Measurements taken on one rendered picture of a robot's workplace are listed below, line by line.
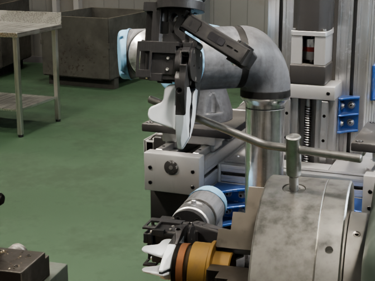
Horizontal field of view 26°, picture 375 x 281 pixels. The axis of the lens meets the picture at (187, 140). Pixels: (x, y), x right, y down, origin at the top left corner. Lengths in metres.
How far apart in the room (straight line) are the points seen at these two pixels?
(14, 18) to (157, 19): 6.11
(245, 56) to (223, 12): 8.21
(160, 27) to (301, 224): 0.35
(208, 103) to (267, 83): 0.42
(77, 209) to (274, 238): 3.79
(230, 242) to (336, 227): 0.22
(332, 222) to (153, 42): 0.36
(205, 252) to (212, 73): 0.35
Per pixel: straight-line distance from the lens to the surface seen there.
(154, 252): 1.32
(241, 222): 1.30
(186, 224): 1.37
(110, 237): 4.45
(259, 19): 9.23
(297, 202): 1.18
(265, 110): 1.53
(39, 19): 7.14
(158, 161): 1.84
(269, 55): 1.50
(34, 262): 1.52
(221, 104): 1.93
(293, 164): 1.18
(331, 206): 1.18
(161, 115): 1.16
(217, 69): 1.46
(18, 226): 4.68
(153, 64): 1.16
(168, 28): 1.18
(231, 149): 2.01
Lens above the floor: 1.60
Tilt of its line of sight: 14 degrees down
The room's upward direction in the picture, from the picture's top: straight up
